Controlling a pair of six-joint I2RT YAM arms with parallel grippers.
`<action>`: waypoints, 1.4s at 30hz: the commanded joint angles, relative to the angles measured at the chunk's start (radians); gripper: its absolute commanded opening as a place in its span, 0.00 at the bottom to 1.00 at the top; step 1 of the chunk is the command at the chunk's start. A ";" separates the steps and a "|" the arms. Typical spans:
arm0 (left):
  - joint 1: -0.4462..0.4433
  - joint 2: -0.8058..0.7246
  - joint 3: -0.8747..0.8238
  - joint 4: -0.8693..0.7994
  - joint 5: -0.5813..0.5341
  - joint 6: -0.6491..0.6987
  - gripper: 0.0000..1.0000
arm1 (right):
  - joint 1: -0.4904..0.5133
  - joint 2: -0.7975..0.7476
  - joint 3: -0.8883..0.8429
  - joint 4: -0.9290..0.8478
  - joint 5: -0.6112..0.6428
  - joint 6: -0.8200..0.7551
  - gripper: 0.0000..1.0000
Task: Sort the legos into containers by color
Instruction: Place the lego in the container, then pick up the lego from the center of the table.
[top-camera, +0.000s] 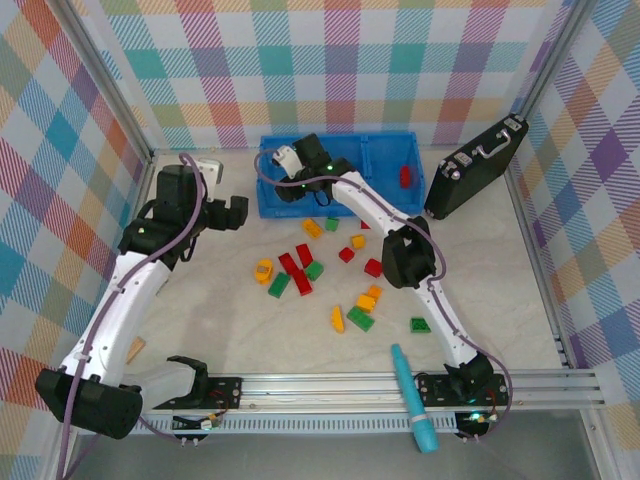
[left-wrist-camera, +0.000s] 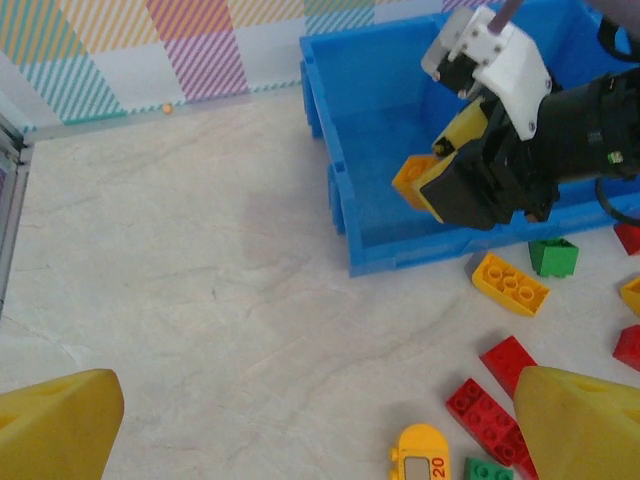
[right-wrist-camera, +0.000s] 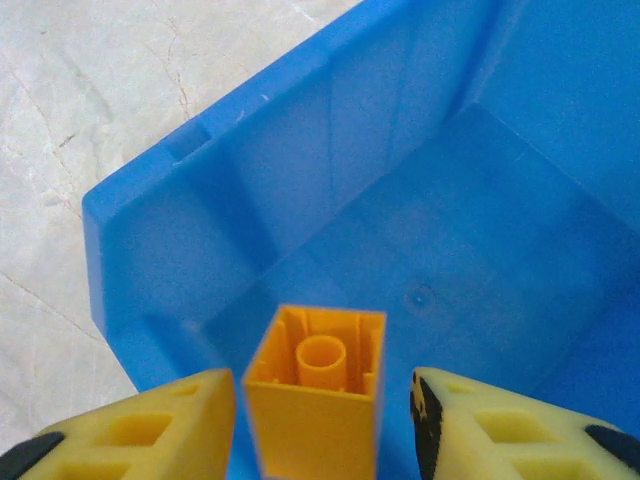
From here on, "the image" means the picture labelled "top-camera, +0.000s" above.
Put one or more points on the small green lego brick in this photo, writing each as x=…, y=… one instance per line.
x=331, y=223

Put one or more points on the oval yellow printed lego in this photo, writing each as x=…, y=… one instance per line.
x=263, y=270

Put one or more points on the long green lego brick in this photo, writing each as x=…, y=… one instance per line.
x=279, y=284
x=361, y=319

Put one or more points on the small yellow lego brick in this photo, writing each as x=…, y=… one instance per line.
x=375, y=291
x=358, y=242

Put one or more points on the green sloped lego brick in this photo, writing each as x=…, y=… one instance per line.
x=420, y=324

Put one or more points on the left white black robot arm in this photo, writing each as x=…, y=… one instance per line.
x=115, y=325

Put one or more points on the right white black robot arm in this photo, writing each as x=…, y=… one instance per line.
x=445, y=320

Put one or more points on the blue three-compartment plastic bin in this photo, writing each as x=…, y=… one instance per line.
x=390, y=150

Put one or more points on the small red lego brick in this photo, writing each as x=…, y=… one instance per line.
x=346, y=254

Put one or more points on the small wooden block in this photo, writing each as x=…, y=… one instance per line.
x=136, y=352

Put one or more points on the teal pen-shaped tool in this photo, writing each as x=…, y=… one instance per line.
x=410, y=385

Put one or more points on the aluminium floor rail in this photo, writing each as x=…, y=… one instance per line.
x=200, y=149
x=536, y=265
x=145, y=175

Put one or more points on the aluminium frame post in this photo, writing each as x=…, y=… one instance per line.
x=131, y=125
x=557, y=50

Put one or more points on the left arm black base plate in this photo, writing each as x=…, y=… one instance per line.
x=225, y=390

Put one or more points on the aluminium mounting rail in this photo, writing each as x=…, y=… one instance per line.
x=325, y=390

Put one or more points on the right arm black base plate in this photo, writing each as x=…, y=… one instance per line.
x=435, y=392

